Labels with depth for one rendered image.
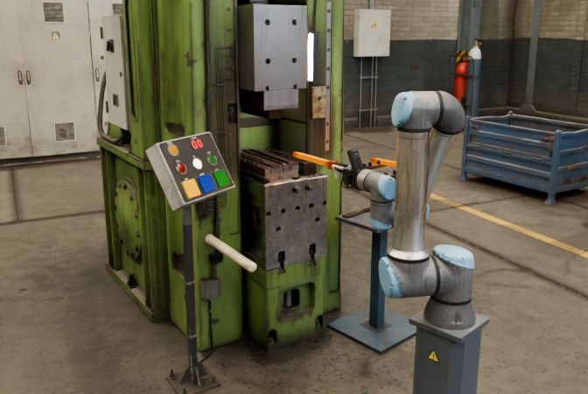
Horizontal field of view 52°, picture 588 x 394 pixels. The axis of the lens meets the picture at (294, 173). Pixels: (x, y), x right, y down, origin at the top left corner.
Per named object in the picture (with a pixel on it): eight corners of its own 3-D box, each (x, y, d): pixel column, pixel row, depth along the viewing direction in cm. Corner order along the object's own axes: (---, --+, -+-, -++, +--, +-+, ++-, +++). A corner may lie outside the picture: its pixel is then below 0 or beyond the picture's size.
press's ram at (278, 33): (320, 87, 305) (321, 5, 296) (255, 91, 285) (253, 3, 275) (277, 80, 339) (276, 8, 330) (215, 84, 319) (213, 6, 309)
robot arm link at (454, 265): (479, 300, 217) (483, 255, 213) (435, 304, 214) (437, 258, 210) (460, 283, 231) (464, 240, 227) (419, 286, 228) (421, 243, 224)
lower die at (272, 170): (298, 176, 308) (298, 160, 306) (264, 181, 298) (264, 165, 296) (257, 161, 343) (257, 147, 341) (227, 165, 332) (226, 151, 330)
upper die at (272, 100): (298, 108, 300) (298, 88, 298) (263, 110, 289) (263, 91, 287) (256, 99, 334) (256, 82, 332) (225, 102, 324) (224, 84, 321)
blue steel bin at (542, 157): (599, 193, 616) (609, 124, 599) (550, 206, 575) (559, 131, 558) (505, 170, 715) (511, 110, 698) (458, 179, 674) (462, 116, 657)
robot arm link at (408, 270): (435, 303, 214) (448, 93, 196) (388, 307, 211) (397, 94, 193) (419, 285, 228) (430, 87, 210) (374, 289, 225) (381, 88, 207)
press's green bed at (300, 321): (325, 334, 333) (325, 256, 322) (267, 354, 313) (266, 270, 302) (273, 298, 378) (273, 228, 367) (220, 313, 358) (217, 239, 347)
